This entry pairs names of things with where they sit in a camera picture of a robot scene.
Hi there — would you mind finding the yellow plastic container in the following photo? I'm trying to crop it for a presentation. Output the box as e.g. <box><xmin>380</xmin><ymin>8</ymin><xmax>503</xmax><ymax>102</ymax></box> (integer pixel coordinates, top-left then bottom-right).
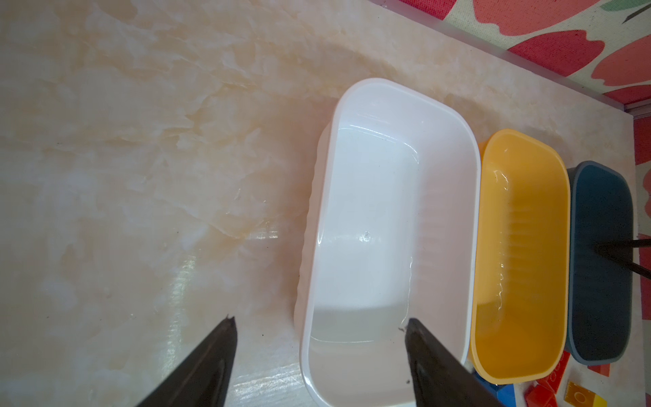
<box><xmin>470</xmin><ymin>129</ymin><xmax>571</xmax><ymax>385</ymax></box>

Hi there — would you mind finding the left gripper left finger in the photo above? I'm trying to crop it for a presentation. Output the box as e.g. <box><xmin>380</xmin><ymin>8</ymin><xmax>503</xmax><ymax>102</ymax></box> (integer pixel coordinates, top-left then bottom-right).
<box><xmin>138</xmin><ymin>317</ymin><xmax>237</xmax><ymax>407</ymax></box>

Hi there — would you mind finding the dark teal plastic container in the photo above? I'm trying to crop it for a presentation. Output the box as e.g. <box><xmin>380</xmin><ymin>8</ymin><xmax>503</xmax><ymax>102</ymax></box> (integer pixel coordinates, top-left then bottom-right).
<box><xmin>566</xmin><ymin>161</ymin><xmax>634</xmax><ymax>366</ymax></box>

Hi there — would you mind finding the small red lego brick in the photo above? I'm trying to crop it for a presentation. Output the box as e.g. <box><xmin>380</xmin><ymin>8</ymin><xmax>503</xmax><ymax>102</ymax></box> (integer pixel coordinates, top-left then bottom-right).
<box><xmin>588</xmin><ymin>364</ymin><xmax>610</xmax><ymax>377</ymax></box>

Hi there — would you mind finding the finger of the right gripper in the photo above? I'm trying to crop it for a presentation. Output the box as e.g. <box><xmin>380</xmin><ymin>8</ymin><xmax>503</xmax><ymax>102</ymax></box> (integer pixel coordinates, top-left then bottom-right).
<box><xmin>609</xmin><ymin>255</ymin><xmax>651</xmax><ymax>280</ymax></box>
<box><xmin>595</xmin><ymin>238</ymin><xmax>650</xmax><ymax>259</ymax></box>

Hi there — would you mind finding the red lego brick middle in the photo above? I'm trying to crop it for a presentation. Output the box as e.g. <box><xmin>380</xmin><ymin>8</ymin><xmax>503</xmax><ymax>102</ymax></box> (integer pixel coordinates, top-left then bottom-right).
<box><xmin>525</xmin><ymin>385</ymin><xmax>558</xmax><ymax>407</ymax></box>

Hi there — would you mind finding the blue lego brick center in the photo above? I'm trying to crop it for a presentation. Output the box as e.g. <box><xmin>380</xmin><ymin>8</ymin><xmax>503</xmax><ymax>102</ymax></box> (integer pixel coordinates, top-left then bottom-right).
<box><xmin>473</xmin><ymin>371</ymin><xmax>517</xmax><ymax>407</ymax></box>

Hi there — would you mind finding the white plastic container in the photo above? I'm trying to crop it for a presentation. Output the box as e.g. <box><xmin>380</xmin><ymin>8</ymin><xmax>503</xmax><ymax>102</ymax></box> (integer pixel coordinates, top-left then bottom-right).
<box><xmin>294</xmin><ymin>78</ymin><xmax>481</xmax><ymax>406</ymax></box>

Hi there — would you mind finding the yellow lego brick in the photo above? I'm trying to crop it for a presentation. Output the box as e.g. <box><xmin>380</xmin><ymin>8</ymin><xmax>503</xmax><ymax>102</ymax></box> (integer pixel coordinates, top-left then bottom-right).
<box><xmin>564</xmin><ymin>381</ymin><xmax>608</xmax><ymax>407</ymax></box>

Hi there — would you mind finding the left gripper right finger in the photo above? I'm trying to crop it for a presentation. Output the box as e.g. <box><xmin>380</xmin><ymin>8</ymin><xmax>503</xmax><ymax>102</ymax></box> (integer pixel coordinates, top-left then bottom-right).
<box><xmin>405</xmin><ymin>318</ymin><xmax>502</xmax><ymax>407</ymax></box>

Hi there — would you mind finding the red lego brick upper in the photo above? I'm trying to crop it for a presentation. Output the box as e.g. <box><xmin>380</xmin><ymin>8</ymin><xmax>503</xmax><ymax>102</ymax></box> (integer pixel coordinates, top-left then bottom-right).
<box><xmin>537</xmin><ymin>351</ymin><xmax>571</xmax><ymax>394</ymax></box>

